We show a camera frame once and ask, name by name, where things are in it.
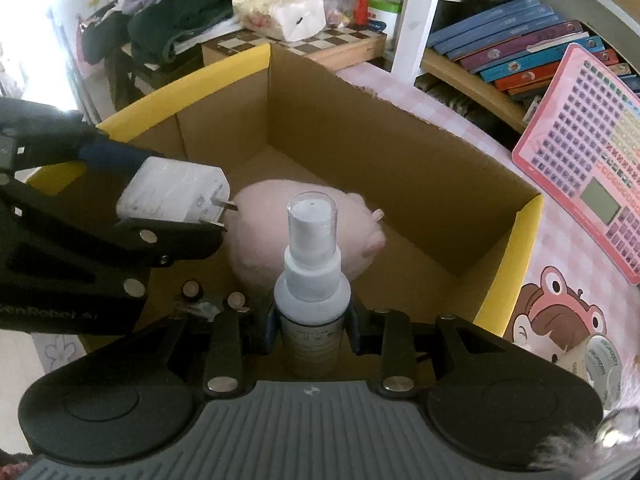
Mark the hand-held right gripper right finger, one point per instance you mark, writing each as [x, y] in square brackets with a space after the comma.
[352, 330]

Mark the yellow cardboard box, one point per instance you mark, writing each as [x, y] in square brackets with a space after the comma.
[400, 160]

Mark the wooden chessboard box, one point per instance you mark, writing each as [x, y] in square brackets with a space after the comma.
[345, 50]

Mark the white spray bottle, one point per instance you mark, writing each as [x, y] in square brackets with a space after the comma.
[312, 310]

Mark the floral tissue pack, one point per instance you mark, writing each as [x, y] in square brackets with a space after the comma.
[285, 15]

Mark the pink plush toy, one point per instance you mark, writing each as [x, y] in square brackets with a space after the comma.
[350, 220]

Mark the pile of clothes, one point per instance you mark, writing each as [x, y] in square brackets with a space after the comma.
[170, 20]

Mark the white bookshelf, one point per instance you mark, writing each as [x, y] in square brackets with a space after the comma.
[420, 20]

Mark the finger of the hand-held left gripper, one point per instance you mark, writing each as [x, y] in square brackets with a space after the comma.
[165, 242]
[112, 156]

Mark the row of colourful books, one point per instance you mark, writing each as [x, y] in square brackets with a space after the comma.
[515, 45]

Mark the clear tape roll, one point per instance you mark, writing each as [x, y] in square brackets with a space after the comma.
[600, 360]

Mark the pink learning tablet toy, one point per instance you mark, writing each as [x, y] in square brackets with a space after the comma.
[575, 160]

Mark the white charger plug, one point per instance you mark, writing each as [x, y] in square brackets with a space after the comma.
[170, 190]

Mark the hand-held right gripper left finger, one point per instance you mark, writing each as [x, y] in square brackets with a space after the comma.
[270, 332]

